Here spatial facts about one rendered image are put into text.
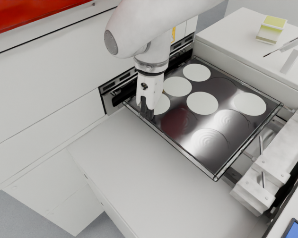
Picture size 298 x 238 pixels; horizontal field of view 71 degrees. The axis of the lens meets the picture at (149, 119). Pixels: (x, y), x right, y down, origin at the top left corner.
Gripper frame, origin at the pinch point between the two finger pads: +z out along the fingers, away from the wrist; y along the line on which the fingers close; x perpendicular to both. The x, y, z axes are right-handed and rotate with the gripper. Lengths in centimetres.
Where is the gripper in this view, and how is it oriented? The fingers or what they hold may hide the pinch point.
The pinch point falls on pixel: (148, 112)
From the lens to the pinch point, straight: 62.5
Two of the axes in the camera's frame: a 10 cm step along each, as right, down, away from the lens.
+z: -0.5, 7.2, 7.0
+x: -9.5, -2.5, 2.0
